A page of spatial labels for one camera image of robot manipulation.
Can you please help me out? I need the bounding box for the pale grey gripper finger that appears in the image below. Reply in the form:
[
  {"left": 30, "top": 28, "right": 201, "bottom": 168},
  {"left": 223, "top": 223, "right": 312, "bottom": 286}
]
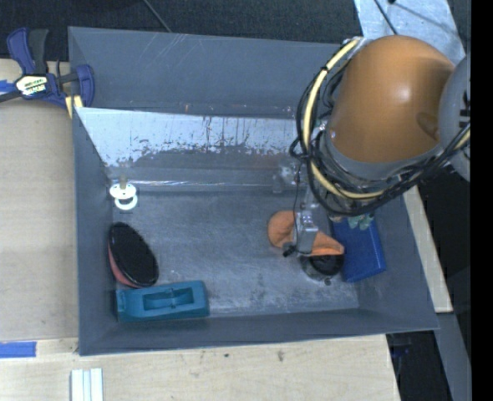
[{"left": 295, "top": 211, "right": 320, "bottom": 255}]

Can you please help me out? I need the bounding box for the orange cloth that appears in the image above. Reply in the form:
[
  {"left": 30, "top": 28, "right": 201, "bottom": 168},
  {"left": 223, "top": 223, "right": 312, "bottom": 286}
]
[{"left": 267, "top": 210, "right": 345, "bottom": 257}]

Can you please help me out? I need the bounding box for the black round disc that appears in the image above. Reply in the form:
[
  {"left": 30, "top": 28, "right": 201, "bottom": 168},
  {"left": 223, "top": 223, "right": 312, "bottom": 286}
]
[{"left": 301, "top": 254, "right": 344, "bottom": 282}]

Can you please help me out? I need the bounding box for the clear glass thing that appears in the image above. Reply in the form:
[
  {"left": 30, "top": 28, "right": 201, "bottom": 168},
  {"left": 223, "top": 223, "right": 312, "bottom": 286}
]
[{"left": 271, "top": 161, "right": 302, "bottom": 195}]

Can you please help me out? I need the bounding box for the blue flat box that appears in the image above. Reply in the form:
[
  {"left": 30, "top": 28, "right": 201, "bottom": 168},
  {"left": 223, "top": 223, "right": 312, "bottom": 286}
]
[{"left": 330, "top": 216, "right": 388, "bottom": 284}]

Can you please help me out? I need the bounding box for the grey metal bin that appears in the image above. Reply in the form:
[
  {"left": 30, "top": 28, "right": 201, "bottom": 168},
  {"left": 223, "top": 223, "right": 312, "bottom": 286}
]
[{"left": 66, "top": 26, "right": 442, "bottom": 357}]

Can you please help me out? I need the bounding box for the black oval brush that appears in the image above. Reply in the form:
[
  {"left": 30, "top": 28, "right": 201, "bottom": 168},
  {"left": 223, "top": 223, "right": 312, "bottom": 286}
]
[{"left": 107, "top": 221, "right": 160, "bottom": 289}]

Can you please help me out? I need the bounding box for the white ring pacifier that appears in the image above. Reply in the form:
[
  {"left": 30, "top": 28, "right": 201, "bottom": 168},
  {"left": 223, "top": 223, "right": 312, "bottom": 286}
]
[{"left": 109, "top": 175, "right": 140, "bottom": 212}]

